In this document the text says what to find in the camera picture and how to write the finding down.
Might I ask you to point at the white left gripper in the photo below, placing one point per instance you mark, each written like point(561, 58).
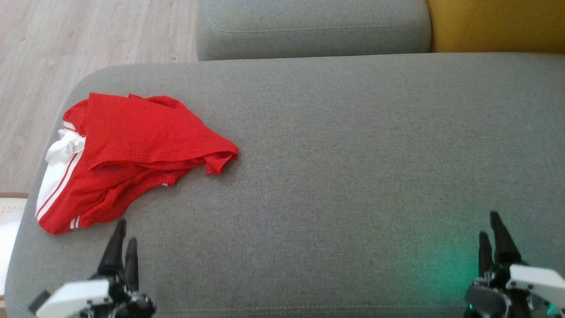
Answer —
point(75, 298)

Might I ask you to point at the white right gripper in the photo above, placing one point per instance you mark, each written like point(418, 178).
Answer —
point(534, 282)

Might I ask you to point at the grey sofa seat cushion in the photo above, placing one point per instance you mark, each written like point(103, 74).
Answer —
point(309, 26)
point(353, 176)

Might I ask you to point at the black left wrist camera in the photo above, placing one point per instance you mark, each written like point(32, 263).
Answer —
point(39, 301)

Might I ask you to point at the yellow sofa back cushion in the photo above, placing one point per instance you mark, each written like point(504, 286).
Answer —
point(499, 24)

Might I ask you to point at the white rug brown border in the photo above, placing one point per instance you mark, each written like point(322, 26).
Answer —
point(9, 229)

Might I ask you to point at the red white sports jersey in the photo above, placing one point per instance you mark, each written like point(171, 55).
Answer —
point(145, 128)

